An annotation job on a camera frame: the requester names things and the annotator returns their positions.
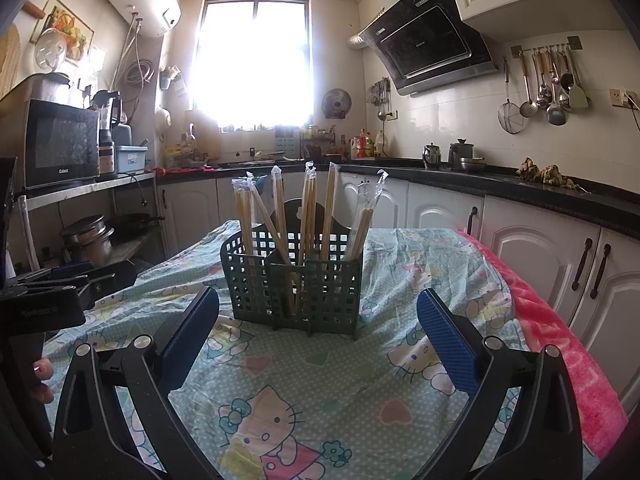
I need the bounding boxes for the black blender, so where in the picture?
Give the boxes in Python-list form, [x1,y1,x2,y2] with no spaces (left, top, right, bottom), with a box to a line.
[92,90,126,176]

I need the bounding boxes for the row of hanging steel utensils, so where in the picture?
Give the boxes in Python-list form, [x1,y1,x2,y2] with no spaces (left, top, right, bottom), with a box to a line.
[532,46,591,127]

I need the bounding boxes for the small hanging kitchen tools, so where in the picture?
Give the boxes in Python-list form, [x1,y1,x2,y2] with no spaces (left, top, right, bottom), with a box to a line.
[369,77,392,120]

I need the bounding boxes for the hanging steel ladle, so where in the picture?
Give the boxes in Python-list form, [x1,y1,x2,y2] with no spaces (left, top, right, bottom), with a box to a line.
[517,52,540,118]

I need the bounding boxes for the kitchen window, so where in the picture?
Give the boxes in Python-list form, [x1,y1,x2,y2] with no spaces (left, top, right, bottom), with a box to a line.
[192,0,316,131]

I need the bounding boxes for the small round wall fan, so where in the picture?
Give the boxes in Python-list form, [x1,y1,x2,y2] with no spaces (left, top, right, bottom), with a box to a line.
[321,88,353,120]

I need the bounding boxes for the round bamboo board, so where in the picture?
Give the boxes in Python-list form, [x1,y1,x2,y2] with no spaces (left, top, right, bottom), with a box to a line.
[0,25,23,101]

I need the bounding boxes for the stacked steel pots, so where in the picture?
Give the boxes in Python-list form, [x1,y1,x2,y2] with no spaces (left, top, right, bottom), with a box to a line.
[60,215,115,263]

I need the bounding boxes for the large steel pot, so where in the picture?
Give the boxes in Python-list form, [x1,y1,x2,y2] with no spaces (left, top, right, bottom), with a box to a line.
[25,72,71,103]

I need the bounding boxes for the grey slotted holder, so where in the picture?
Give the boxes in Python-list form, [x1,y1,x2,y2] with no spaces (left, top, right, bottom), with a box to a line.
[274,125,301,153]

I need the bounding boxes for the black spice rack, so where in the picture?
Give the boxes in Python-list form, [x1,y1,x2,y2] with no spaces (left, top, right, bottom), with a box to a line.
[300,125,341,161]

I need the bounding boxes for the green plastic utensil basket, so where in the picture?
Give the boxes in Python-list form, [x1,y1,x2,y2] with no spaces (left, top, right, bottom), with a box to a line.
[220,198,363,341]

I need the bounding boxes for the blue cartoon printed tablecloth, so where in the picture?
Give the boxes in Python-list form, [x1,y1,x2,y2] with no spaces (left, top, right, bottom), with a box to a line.
[42,220,601,480]

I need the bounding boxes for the metal shelf rack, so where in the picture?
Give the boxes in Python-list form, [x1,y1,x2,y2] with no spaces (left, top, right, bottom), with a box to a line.
[17,171,161,271]

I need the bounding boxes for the group of bamboo chopsticks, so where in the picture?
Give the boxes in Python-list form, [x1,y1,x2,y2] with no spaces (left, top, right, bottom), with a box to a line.
[232,160,390,318]

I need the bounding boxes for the fruit wall poster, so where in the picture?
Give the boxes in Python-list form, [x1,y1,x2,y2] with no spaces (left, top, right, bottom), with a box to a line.
[30,0,96,66]

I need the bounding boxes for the ginger roots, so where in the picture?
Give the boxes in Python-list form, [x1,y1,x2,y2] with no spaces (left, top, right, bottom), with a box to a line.
[516,157,581,191]

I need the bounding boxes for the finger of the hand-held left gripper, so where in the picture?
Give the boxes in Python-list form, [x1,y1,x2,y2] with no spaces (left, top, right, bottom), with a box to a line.
[20,260,138,297]
[22,261,98,283]

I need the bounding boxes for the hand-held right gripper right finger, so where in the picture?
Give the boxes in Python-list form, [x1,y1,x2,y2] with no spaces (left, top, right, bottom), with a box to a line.
[416,288,585,480]

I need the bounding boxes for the white round plastic cover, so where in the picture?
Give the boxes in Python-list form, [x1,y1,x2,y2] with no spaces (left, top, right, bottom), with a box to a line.
[34,27,68,73]

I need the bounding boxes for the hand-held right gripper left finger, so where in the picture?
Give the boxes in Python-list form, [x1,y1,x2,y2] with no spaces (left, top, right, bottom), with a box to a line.
[52,286,221,480]

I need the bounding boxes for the black microwave oven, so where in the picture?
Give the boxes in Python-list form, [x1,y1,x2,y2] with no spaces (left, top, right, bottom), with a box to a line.
[22,98,101,191]

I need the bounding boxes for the black kitchen countertop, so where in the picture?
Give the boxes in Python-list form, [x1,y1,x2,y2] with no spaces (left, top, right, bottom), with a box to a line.
[165,157,640,238]

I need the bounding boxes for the black range hood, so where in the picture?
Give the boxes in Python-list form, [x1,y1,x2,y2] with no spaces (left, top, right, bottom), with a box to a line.
[360,0,501,97]

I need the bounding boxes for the wall utensil rail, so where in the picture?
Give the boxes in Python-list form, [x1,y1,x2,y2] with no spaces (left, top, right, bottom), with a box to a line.
[511,36,583,56]

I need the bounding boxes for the black frying pan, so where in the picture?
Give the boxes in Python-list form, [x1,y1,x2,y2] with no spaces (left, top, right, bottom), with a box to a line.
[107,212,166,238]

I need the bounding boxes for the person's left hand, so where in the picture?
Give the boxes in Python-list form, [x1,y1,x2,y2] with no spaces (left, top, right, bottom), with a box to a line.
[30,357,56,406]

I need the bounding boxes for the pink fleece blanket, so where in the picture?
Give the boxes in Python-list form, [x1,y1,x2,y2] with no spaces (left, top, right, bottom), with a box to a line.
[457,230,628,461]

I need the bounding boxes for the coiled grey hose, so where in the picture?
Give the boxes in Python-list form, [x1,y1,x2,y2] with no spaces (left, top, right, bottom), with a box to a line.
[125,59,156,88]

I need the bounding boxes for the grey blue plastic bin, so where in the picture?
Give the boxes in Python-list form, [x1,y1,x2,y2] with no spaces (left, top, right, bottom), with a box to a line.
[115,145,149,173]

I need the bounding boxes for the steel kettle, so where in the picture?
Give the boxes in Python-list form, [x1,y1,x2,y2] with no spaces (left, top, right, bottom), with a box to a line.
[447,138,475,170]

